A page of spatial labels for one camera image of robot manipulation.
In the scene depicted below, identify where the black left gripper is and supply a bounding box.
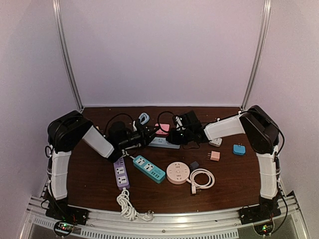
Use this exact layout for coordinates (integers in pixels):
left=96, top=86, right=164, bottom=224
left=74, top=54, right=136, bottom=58
left=119, top=123, right=160, bottom=150

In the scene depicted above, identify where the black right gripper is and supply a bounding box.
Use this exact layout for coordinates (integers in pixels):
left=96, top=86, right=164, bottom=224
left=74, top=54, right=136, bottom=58
left=166, top=129, right=193, bottom=146

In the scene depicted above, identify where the white plug adapter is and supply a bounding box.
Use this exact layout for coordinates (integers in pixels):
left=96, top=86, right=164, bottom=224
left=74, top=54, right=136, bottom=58
left=208, top=138, right=222, bottom=147

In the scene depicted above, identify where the grey usb charger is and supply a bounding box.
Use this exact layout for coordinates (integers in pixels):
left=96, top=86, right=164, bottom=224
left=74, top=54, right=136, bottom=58
left=189, top=161, right=199, bottom=171

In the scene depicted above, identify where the small pink plug adapter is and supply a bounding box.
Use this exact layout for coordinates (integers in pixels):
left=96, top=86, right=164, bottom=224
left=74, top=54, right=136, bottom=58
left=207, top=151, right=220, bottom=162

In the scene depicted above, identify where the teal usb power strip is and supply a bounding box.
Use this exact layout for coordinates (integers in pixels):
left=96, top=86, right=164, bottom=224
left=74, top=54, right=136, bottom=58
left=133, top=155, right=166, bottom=184

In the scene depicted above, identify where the round pink power socket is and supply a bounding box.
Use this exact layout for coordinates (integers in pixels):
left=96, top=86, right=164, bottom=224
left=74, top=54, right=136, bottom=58
left=166, top=162, right=190, bottom=185

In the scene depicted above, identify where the blue plug adapter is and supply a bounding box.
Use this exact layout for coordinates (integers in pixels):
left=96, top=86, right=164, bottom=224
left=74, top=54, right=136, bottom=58
left=233, top=144, right=246, bottom=156

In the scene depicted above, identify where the purple power strip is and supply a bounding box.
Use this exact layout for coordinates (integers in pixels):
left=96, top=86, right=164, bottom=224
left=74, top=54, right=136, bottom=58
left=113, top=157, right=130, bottom=191

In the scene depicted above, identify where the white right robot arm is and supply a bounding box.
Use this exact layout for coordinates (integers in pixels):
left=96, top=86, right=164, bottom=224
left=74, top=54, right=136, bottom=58
left=166, top=105, right=282, bottom=200

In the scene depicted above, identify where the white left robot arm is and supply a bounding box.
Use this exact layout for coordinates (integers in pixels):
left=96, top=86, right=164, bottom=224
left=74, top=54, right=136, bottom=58
left=47, top=111, right=159, bottom=200

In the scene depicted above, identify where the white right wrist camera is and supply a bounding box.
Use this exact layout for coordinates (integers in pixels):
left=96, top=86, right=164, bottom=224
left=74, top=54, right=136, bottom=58
left=173, top=115, right=182, bottom=130

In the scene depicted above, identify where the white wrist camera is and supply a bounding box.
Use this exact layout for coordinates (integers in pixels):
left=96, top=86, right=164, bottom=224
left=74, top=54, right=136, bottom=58
left=132, top=119, right=140, bottom=131
left=173, top=115, right=182, bottom=130

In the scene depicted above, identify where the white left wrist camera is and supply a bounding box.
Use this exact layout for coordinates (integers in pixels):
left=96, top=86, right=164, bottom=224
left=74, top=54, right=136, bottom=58
left=132, top=119, right=140, bottom=131

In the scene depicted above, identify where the white coiled socket cable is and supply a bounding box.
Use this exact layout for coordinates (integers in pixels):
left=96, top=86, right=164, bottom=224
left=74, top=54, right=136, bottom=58
left=189, top=168, right=215, bottom=196

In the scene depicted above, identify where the white bundled strip cable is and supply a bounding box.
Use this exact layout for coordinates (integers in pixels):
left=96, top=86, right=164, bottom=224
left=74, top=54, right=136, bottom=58
left=116, top=188, right=154, bottom=222

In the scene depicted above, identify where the aluminium front rail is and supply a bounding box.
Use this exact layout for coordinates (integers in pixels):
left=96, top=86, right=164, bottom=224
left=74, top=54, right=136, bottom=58
left=17, top=196, right=309, bottom=239

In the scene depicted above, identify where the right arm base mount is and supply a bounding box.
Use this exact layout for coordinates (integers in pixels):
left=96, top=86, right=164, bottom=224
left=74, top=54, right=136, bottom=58
left=238, top=204, right=281, bottom=237

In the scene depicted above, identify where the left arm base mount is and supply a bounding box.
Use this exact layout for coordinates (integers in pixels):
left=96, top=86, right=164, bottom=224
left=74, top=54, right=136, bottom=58
left=45, top=203, right=89, bottom=238

